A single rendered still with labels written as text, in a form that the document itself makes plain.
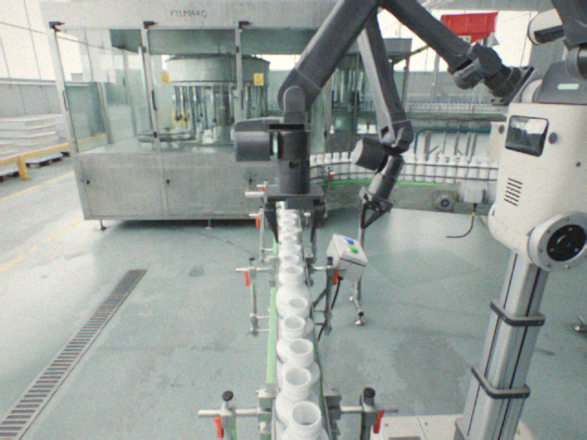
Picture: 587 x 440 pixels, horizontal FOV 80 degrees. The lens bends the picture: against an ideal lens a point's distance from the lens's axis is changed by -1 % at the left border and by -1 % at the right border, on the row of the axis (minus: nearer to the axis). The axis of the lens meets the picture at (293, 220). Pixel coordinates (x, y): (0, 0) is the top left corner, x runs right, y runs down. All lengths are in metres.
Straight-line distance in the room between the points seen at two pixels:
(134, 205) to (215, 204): 0.92
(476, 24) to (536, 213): 6.58
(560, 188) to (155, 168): 3.79
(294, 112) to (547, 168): 0.61
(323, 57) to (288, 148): 0.15
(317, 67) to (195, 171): 3.57
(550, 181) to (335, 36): 0.60
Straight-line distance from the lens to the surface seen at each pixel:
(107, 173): 4.43
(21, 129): 9.46
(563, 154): 0.96
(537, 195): 0.99
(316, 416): 0.49
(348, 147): 5.96
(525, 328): 1.21
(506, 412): 1.38
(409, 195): 2.35
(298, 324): 0.63
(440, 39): 1.14
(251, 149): 0.59
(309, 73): 0.59
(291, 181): 0.60
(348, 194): 2.31
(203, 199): 4.16
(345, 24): 0.61
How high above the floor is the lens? 1.52
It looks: 20 degrees down
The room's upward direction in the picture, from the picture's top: straight up
